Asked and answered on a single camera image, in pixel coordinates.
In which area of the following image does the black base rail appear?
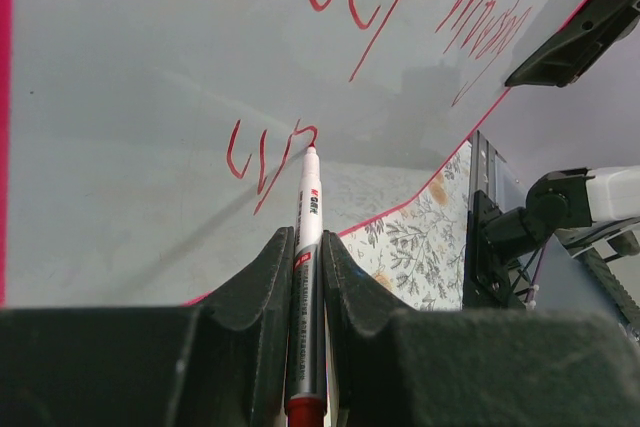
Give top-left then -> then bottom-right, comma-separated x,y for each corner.
462,132 -> 639,339

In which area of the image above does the pink framed whiteboard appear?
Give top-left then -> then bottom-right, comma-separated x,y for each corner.
1,0 -> 586,307

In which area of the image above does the red whiteboard marker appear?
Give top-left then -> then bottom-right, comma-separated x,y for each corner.
284,145 -> 327,426

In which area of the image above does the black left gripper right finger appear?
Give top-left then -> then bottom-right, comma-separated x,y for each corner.
322,232 -> 639,426

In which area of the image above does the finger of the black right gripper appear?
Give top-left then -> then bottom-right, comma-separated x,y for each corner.
505,0 -> 639,88

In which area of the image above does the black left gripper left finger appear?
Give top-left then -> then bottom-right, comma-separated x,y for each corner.
1,227 -> 294,426

